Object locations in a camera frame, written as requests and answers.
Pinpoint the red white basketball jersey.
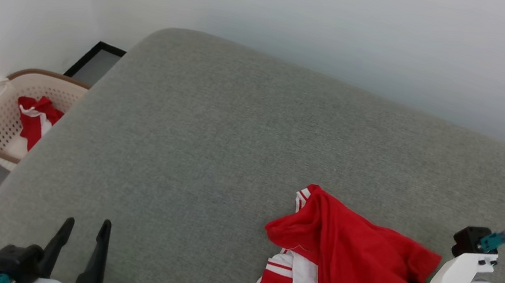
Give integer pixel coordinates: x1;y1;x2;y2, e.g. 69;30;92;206
253;177;456;283

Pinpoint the grey fabric sofa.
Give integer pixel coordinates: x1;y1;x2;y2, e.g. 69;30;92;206
0;2;505;283

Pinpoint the red white crumpled garment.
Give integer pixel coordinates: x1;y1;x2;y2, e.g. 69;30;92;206
10;92;67;156

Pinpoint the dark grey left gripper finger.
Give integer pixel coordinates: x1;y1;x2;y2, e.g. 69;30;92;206
75;216;113;283
41;213;76;269

